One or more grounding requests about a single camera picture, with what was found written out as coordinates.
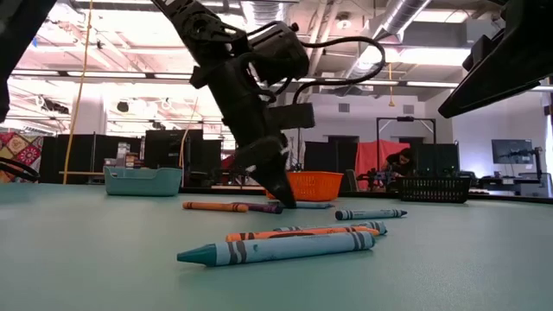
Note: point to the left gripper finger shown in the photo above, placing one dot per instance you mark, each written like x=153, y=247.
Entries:
x=287, y=177
x=272, y=181

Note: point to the black plastic basket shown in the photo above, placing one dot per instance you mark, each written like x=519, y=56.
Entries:
x=432, y=190

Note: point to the small blue black robot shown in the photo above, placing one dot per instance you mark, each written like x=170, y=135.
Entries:
x=378, y=177

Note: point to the black monitor screen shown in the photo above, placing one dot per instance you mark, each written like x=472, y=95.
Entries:
x=510, y=151

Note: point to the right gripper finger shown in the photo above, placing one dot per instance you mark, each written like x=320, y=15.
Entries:
x=505, y=73

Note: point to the person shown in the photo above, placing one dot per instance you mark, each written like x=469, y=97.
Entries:
x=402, y=162

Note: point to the black ceiling speaker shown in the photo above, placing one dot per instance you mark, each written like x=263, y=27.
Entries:
x=122, y=106

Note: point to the long ceiling light strip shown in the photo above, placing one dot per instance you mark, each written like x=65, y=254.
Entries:
x=108, y=74

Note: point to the purple crayon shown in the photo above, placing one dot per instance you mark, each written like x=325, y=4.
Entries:
x=259, y=207

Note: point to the green table mat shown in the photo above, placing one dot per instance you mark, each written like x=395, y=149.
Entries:
x=86, y=259

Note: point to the stack of boxes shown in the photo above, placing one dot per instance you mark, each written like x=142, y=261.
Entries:
x=129, y=160

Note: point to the colourful patterned cloth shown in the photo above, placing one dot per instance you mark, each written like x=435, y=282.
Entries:
x=19, y=147

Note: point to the grey chair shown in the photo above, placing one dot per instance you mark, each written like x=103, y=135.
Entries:
x=352, y=179

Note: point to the orange plastic basket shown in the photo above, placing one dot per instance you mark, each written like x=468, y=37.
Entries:
x=319, y=185

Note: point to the black background robot arm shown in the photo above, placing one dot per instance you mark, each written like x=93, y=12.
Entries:
x=538, y=160

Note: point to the black metal frame rig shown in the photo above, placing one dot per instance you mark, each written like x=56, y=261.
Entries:
x=406, y=118

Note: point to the round ceiling lamp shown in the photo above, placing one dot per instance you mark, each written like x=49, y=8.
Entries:
x=343, y=21

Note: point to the teal plastic bin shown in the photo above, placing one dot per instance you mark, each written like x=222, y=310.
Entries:
x=142, y=181

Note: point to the red cloth backdrop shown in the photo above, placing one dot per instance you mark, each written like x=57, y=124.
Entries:
x=371, y=155

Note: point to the white patterned sheet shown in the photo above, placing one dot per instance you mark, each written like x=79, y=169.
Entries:
x=298, y=155

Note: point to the grey equipment box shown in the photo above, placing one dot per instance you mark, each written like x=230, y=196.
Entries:
x=535, y=185

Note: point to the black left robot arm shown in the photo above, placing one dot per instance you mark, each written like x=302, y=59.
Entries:
x=203, y=30

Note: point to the orange crayon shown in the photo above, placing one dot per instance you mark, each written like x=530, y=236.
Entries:
x=281, y=234
x=211, y=207

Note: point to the slanted silver ventilation duct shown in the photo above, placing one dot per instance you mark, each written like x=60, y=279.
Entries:
x=397, y=17

